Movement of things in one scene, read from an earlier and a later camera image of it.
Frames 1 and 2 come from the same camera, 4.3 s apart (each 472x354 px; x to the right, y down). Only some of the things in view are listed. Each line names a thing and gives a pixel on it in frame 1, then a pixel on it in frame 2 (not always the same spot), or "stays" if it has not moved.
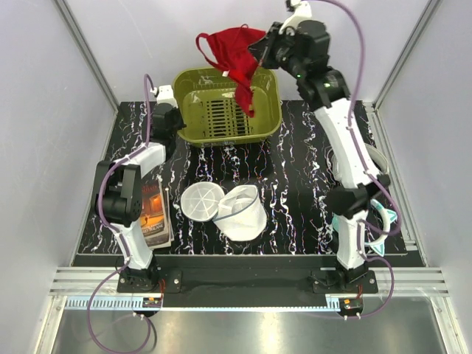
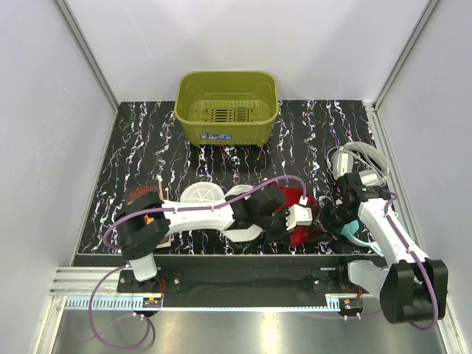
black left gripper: x=181 y=123 to x=282 y=235
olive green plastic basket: x=207 y=109 stays
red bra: x=236 y=58 to x=302 y=234
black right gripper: x=265 y=46 to x=324 y=221
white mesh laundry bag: x=238 y=215 stays
